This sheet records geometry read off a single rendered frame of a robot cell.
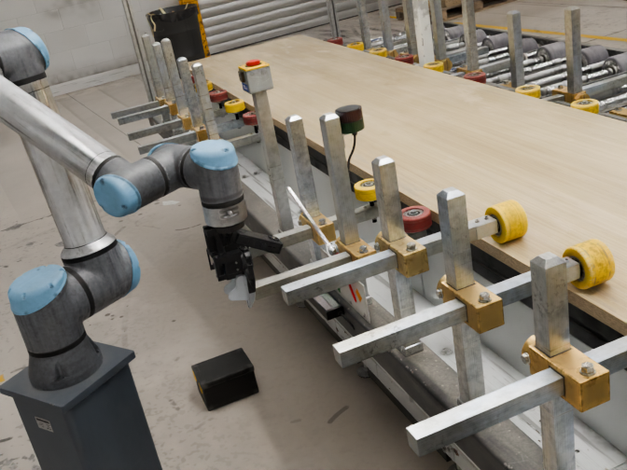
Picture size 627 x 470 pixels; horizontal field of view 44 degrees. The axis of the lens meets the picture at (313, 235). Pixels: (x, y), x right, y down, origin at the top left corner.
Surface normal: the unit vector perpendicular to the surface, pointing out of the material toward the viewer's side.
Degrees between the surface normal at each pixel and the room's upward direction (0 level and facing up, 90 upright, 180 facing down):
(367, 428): 0
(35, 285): 5
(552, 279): 90
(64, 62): 90
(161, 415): 0
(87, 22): 90
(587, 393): 90
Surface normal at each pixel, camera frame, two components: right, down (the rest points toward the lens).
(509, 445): -0.17, -0.90
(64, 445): -0.52, 0.43
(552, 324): 0.37, 0.32
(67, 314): 0.78, 0.13
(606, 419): -0.91, 0.30
